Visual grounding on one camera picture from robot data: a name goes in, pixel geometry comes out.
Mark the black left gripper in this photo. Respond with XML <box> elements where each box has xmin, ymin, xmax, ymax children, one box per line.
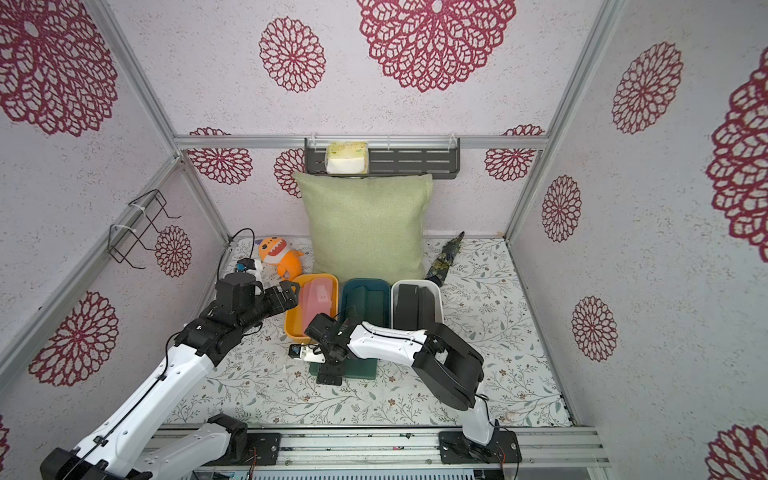
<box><xmin>237</xmin><ymin>278</ymin><xmax>299</xmax><ymax>335</ymax></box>

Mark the dark green pencil case front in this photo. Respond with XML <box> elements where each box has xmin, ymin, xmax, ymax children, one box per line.
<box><xmin>309</xmin><ymin>358</ymin><xmax>378</xmax><ymax>380</ymax></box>

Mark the dark green pencil case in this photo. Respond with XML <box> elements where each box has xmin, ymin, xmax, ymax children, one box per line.
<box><xmin>345</xmin><ymin>286</ymin><xmax>389</xmax><ymax>327</ymax></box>
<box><xmin>309</xmin><ymin>358</ymin><xmax>378</xmax><ymax>380</ymax></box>

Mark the pink pencil case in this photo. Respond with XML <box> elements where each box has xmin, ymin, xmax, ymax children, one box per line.
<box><xmin>299</xmin><ymin>278</ymin><xmax>333</xmax><ymax>330</ymax></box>

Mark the black pencil case front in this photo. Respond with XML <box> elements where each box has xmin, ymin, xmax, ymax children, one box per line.
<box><xmin>392</xmin><ymin>284</ymin><xmax>438</xmax><ymax>330</ymax></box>

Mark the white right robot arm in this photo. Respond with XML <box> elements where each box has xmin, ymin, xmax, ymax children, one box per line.
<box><xmin>305</xmin><ymin>314</ymin><xmax>496</xmax><ymax>447</ymax></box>

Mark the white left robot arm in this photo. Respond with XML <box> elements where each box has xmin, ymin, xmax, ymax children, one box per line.
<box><xmin>40</xmin><ymin>272</ymin><xmax>300</xmax><ymax>479</ymax></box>

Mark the yellow storage box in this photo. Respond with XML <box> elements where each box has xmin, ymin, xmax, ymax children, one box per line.
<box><xmin>284</xmin><ymin>273</ymin><xmax>339</xmax><ymax>344</ymax></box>

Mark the teal storage box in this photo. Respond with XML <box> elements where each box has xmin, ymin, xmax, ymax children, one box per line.
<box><xmin>337</xmin><ymin>278</ymin><xmax>391</xmax><ymax>328</ymax></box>

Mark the white storage box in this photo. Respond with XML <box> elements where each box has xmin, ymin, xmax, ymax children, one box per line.
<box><xmin>391</xmin><ymin>280</ymin><xmax>444</xmax><ymax>329</ymax></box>

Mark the orange shark plush toy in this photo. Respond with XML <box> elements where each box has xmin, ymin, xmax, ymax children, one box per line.
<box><xmin>256</xmin><ymin>236</ymin><xmax>303</xmax><ymax>281</ymax></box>

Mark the floral table mat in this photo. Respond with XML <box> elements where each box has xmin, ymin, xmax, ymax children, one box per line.
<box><xmin>167</xmin><ymin>238</ymin><xmax>573</xmax><ymax>427</ymax></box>

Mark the green pillow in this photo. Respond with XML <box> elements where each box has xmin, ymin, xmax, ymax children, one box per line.
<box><xmin>293</xmin><ymin>172</ymin><xmax>433</xmax><ymax>284</ymax></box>

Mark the tissue pack on shelf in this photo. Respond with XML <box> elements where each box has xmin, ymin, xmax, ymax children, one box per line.
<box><xmin>325</xmin><ymin>142</ymin><xmax>369</xmax><ymax>176</ymax></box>

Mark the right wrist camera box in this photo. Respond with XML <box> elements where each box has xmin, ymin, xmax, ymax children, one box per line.
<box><xmin>288</xmin><ymin>344</ymin><xmax>326</xmax><ymax>364</ymax></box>

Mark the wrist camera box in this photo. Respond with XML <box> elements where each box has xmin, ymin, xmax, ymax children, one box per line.
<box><xmin>235</xmin><ymin>257</ymin><xmax>263</xmax><ymax>282</ymax></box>
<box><xmin>288</xmin><ymin>344</ymin><xmax>326</xmax><ymax>364</ymax></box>

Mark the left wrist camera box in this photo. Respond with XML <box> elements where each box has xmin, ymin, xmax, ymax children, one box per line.
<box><xmin>235</xmin><ymin>257</ymin><xmax>263</xmax><ymax>282</ymax></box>

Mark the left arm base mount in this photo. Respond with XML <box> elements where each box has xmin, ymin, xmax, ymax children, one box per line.
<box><xmin>204</xmin><ymin>432</ymin><xmax>282</xmax><ymax>467</ymax></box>

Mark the black wire wall rack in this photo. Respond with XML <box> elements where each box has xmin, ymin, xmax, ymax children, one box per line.
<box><xmin>106</xmin><ymin>188</ymin><xmax>180</xmax><ymax>270</ymax></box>

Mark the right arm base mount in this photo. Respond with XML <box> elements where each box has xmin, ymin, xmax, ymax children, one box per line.
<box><xmin>438</xmin><ymin>428</ymin><xmax>522</xmax><ymax>465</ymax></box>

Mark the dark wall shelf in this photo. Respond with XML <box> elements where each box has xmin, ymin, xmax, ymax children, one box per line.
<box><xmin>304</xmin><ymin>137</ymin><xmax>461</xmax><ymax>180</ymax></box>

